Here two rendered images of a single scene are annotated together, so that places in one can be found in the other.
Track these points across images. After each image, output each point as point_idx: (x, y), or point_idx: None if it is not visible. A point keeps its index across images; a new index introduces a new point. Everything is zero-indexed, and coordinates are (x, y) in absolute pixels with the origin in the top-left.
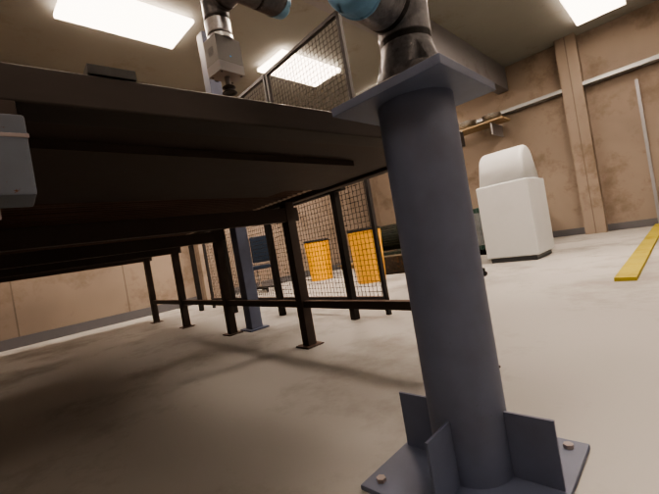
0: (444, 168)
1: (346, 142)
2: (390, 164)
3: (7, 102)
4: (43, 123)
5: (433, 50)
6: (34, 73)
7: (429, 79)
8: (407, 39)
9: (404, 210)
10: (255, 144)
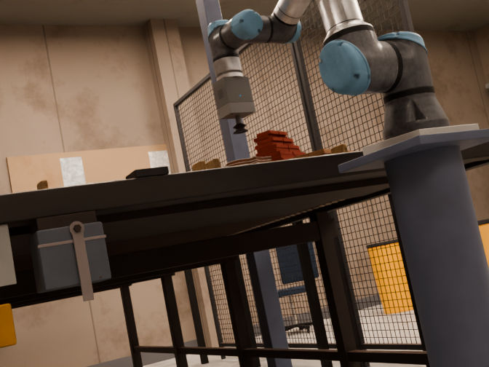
0: (445, 226)
1: (367, 175)
2: (397, 218)
3: (91, 212)
4: None
5: (432, 108)
6: (105, 186)
7: (420, 148)
8: (404, 101)
9: (412, 266)
10: None
